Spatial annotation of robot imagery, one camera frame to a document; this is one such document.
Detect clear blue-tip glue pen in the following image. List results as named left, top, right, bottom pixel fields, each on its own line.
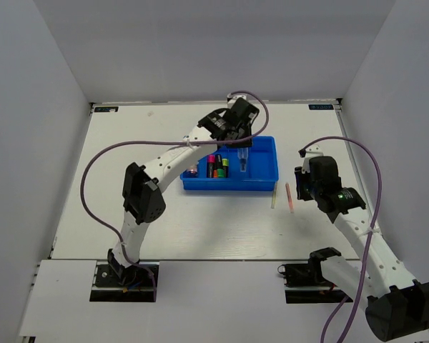
left=237, top=147, right=250, bottom=173

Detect pink glue stick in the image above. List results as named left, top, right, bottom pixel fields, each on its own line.
left=186, top=164, right=198, bottom=178

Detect table label sticker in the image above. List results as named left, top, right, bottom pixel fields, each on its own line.
left=308, top=104, right=334, bottom=111
left=94, top=106, right=119, bottom=113

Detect left table label sticker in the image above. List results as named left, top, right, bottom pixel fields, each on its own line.
left=94, top=106, right=119, bottom=113

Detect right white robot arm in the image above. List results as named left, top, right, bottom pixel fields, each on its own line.
left=295, top=153, right=429, bottom=342

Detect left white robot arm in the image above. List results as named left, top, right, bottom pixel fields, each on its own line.
left=107, top=96, right=260, bottom=285

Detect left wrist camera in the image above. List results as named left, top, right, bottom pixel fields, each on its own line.
left=227, top=94, right=247, bottom=108

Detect pink cap black highlighter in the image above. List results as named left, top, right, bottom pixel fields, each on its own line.
left=207, top=154, right=216, bottom=178

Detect thin yellow highlighter pen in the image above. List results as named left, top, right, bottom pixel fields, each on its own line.
left=270, top=182, right=278, bottom=209

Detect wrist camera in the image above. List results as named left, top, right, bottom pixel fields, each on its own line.
left=298, top=144, right=324, bottom=159
left=227, top=94, right=247, bottom=108

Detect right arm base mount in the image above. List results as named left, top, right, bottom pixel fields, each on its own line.
left=277, top=263, right=345, bottom=304

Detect blue compartment tray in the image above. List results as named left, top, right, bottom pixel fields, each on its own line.
left=180, top=136, right=279, bottom=192

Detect yellow cap black highlighter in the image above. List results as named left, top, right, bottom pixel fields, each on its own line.
left=222, top=159, right=230, bottom=178

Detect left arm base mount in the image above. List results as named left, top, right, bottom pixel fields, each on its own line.
left=89, top=263, right=159, bottom=303

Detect right table label sticker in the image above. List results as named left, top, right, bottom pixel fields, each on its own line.
left=308, top=104, right=334, bottom=111

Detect orange cap black highlighter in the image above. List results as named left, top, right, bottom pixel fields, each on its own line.
left=213, top=154, right=225, bottom=178

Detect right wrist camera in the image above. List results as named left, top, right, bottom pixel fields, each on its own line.
left=298, top=144, right=324, bottom=159

